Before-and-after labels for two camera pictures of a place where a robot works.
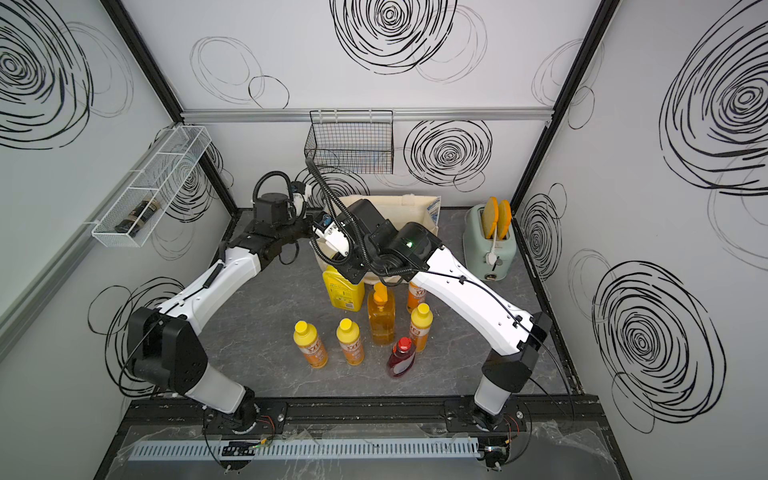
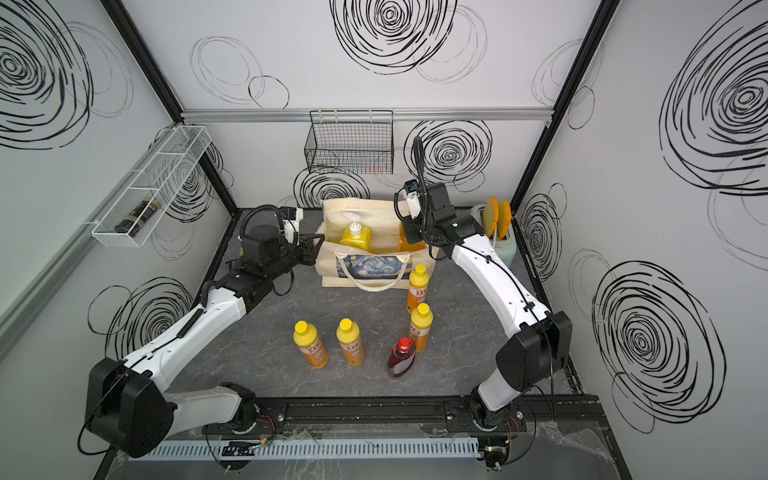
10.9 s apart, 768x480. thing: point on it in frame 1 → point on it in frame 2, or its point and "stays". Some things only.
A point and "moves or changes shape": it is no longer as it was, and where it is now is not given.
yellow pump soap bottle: [344, 294] moves or changes shape
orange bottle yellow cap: [348, 335] stays
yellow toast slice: [490, 216] stays
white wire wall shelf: [138, 209] stays
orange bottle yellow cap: [306, 338] stays
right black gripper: [353, 274] → [409, 224]
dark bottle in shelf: [125, 225] stays
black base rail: [357, 419] stays
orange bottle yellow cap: [416, 296] stays
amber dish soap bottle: [382, 315] moves or changes shape
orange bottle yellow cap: [420, 326] stays
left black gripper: [309, 219] → [305, 246]
